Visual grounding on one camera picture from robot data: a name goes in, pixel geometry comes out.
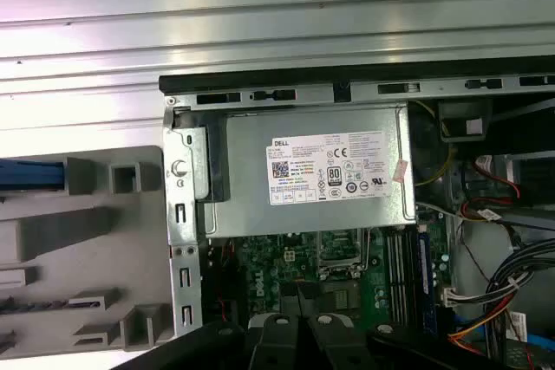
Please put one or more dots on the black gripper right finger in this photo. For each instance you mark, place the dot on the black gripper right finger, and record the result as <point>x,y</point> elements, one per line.
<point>334,344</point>

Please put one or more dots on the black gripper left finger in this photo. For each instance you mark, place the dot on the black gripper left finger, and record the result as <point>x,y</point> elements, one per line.
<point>269,344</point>

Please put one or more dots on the hard disk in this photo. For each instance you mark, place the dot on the hard disk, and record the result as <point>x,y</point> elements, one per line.
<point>30,175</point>

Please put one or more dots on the green motherboard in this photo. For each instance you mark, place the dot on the green motherboard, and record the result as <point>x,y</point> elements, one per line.
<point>269,274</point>

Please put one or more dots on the metal socket cover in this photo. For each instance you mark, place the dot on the metal socket cover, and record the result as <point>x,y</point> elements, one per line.
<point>344,265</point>

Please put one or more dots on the black RAM slots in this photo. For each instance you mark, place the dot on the black RAM slots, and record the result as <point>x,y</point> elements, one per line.
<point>399,279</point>

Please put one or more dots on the dark RAM stick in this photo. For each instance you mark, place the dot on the dark RAM stick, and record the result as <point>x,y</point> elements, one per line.
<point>427,283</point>

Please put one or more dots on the grey power supply unit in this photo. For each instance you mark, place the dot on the grey power supply unit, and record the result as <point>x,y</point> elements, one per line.
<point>347,214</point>

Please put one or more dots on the blue RAM stick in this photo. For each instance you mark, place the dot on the blue RAM stick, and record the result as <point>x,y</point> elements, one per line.
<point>82,302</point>

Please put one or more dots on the grey parts rack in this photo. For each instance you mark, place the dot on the grey parts rack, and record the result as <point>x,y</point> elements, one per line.
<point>86,222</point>

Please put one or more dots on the black open PC case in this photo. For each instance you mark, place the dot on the black open PC case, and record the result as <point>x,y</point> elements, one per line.
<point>260,80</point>

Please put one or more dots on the grey metal drive cage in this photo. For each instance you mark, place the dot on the grey metal drive cage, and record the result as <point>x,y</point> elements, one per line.
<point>533,170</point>

